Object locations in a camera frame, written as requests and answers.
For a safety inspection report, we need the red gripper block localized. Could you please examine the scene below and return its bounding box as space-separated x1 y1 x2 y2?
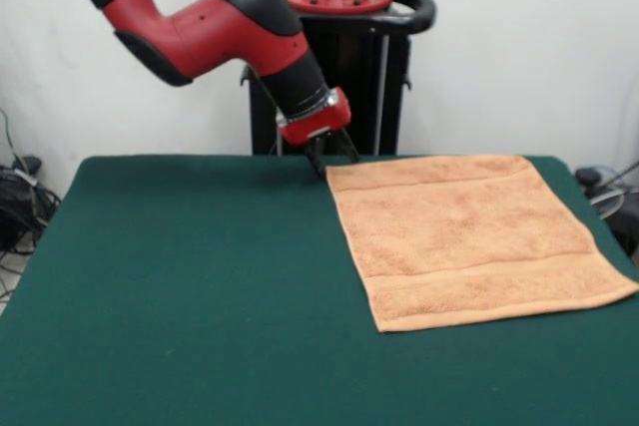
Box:
278 86 359 178

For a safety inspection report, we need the tan terry towel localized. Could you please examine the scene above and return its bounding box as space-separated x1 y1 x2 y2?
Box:
324 154 639 334

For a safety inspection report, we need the dark green table cloth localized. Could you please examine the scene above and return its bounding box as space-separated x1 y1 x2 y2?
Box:
0 155 639 426

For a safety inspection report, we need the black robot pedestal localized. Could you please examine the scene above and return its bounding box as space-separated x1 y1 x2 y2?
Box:
238 0 438 157

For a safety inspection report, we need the black cable bundle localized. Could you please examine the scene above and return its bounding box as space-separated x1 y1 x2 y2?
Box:
0 154 62 253

